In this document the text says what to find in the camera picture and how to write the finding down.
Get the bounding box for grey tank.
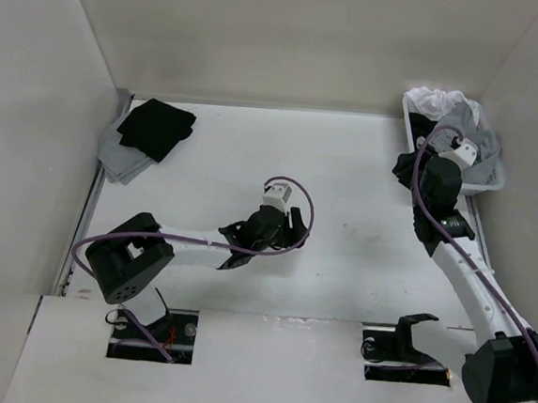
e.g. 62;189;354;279
436;103;500;184
98;114;154;185

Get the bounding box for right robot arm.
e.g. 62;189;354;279
392;155;538;403

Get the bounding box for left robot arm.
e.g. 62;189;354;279
85;205;310;341

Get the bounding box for black tank top in basket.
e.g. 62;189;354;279
392;112;437;190

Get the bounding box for white tank top in basket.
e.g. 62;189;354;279
405;86;476;121

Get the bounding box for folded black tank top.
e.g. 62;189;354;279
117;99;196;163

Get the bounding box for folded grey tank top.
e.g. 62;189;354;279
98;114;154;185

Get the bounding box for white plastic laundry basket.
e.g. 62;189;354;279
402;86;505;195

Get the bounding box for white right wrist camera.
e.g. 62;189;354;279
438;137;478;171

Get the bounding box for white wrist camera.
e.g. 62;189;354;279
262;182;293;213
438;137;478;171

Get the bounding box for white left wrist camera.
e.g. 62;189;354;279
262;182;293;213

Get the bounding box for right metal table rail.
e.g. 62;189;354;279
464;196;495;274

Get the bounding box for metal table rail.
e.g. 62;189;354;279
464;196;495;274
53;84;136;302

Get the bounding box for left metal table rail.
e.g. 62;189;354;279
53;84;136;302

